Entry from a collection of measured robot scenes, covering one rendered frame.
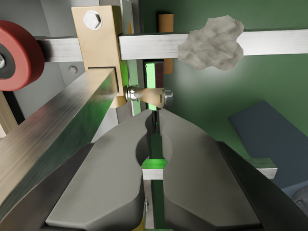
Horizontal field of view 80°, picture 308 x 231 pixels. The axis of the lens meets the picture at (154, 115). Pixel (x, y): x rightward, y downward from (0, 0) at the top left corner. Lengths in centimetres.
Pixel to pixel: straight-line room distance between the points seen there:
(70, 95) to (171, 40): 15
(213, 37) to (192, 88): 97
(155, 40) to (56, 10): 34
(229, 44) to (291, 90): 121
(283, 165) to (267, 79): 56
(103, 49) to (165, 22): 80
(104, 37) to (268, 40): 21
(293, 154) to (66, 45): 97
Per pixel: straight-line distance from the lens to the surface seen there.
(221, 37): 27
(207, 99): 126
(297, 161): 102
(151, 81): 44
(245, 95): 133
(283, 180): 97
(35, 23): 53
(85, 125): 16
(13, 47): 27
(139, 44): 26
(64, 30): 55
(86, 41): 27
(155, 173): 40
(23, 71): 27
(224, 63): 27
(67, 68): 58
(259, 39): 29
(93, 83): 21
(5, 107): 35
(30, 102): 47
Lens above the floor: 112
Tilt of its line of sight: 61 degrees down
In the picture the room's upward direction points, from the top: 176 degrees counter-clockwise
